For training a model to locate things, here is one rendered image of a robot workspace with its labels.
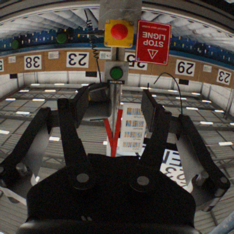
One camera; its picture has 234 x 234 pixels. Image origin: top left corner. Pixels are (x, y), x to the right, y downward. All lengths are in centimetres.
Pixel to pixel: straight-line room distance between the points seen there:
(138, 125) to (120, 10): 37
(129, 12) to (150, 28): 7
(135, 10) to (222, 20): 31
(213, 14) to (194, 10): 8
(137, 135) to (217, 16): 52
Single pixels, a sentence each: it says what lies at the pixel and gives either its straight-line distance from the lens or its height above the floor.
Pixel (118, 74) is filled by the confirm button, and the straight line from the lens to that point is 42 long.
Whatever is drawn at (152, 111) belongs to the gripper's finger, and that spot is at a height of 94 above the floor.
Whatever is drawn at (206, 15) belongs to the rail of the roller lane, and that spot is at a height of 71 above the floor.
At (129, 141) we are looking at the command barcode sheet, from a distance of 55.
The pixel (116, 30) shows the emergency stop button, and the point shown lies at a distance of 35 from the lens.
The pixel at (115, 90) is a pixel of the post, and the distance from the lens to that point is 48.
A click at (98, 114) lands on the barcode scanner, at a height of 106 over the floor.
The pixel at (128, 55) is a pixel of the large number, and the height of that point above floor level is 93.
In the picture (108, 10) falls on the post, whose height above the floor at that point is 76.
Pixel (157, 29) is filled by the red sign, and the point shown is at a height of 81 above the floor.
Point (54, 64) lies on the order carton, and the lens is 115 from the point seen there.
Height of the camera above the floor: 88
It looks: 25 degrees up
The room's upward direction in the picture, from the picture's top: 176 degrees counter-clockwise
